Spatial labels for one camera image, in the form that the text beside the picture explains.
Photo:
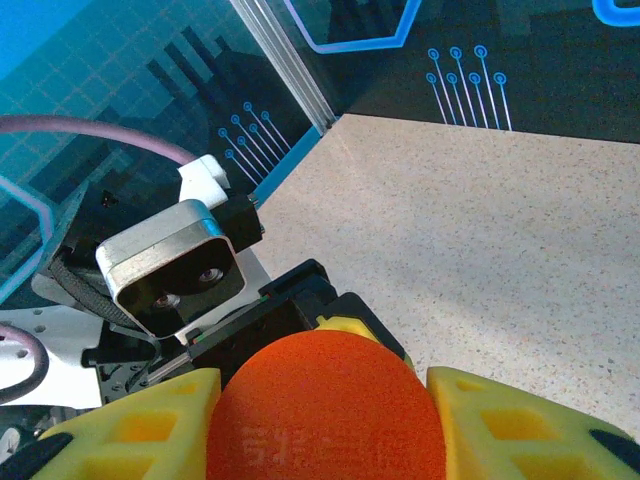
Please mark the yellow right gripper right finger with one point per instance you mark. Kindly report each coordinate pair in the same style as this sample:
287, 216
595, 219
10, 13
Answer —
525, 430

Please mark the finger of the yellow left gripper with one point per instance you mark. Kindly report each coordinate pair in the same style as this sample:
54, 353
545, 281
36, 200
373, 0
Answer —
360, 312

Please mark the orange foam ball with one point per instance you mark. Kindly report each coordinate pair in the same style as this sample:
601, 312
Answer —
325, 400

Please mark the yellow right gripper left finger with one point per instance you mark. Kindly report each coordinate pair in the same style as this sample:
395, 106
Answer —
125, 430

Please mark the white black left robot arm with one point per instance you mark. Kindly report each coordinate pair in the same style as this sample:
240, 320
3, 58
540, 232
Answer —
65, 350

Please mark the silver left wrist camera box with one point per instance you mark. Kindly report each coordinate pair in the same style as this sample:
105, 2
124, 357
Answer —
165, 250

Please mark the aluminium frame post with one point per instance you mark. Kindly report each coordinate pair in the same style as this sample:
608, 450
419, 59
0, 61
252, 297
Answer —
285, 55

